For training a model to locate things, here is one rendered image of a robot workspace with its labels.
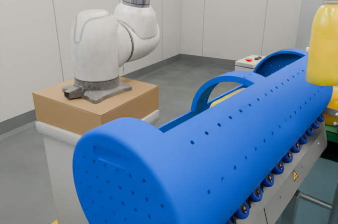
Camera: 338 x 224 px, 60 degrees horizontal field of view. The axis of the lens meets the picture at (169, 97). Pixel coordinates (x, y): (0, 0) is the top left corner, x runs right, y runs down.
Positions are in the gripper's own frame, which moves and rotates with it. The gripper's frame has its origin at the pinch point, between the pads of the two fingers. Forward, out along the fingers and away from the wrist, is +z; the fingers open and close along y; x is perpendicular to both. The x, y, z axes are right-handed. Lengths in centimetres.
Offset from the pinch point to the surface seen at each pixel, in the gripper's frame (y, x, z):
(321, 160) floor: -30, 190, 141
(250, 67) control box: -44, 61, 35
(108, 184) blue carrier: -21, -45, 33
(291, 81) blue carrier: -9.6, 10.5, 25.1
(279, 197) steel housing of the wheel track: -7, 3, 57
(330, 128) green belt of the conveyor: -6, 57, 55
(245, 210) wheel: -9, -17, 50
